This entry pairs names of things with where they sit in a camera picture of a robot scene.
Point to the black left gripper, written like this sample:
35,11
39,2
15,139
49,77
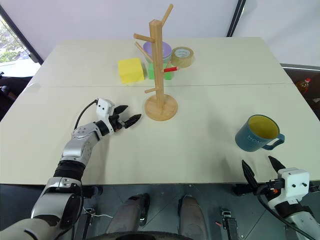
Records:
116,123

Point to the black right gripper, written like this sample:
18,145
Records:
271,191

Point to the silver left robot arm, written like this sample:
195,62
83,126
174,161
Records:
77,147

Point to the wooden mug tree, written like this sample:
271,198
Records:
159,75

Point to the blue mug with yellow inside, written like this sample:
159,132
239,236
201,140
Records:
250,140

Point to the yellow sponge block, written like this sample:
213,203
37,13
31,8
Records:
131,71

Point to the green block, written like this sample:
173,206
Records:
151,72

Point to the red marker pen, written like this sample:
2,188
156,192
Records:
172,69

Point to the purple bowl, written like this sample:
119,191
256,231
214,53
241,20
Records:
147,48

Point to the brown packing tape roll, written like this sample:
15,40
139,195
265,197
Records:
183,58

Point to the dark rounded robot leg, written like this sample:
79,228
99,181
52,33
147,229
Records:
127,215
191,217

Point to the cooking oil bottle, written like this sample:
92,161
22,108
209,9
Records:
303,86

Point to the dark rounded robot torso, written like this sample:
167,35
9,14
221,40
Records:
140,236

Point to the black corner pole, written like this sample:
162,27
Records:
236,17

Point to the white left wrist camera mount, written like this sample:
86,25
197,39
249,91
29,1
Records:
105,108

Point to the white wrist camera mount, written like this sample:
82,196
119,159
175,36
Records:
295,183
105,108

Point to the black table bracket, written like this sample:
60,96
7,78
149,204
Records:
241,189
91,192

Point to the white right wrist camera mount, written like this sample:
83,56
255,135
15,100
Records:
295,183

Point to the black window frame bar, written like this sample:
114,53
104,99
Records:
22,37

